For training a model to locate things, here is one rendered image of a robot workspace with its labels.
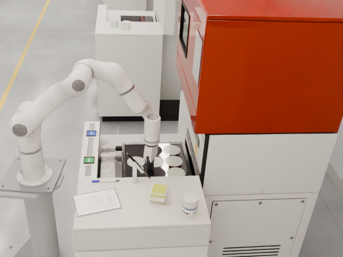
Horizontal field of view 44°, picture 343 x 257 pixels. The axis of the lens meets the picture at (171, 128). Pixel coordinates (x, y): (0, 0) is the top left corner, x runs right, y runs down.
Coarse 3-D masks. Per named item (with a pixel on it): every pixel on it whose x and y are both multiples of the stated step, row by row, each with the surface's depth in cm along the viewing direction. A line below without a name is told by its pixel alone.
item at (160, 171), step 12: (132, 144) 252; (144, 144) 253; (168, 144) 255; (180, 144) 255; (132, 156) 243; (156, 156) 244; (168, 156) 245; (180, 156) 245; (132, 168) 233; (144, 168) 234; (156, 168) 235; (168, 168) 235
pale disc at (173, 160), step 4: (172, 156) 245; (176, 156) 245; (168, 160) 241; (172, 160) 242; (176, 160) 242; (180, 160) 242; (168, 164) 238; (172, 164) 238; (176, 164) 239; (180, 164) 239
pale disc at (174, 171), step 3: (171, 168) 235; (174, 168) 235; (177, 168) 236; (180, 168) 236; (168, 171) 233; (171, 171) 233; (174, 171) 233; (177, 171) 233; (180, 171) 233; (183, 171) 234; (168, 174) 231; (171, 174) 231; (174, 174) 231; (177, 174) 231; (180, 174) 231; (183, 174) 231
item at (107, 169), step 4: (104, 152) 247; (112, 152) 248; (112, 160) 242; (104, 164) 238; (108, 164) 238; (112, 164) 238; (104, 168) 235; (108, 168) 235; (112, 168) 235; (104, 172) 232; (108, 172) 232; (112, 172) 232; (104, 176) 229; (108, 176) 229; (112, 176) 229
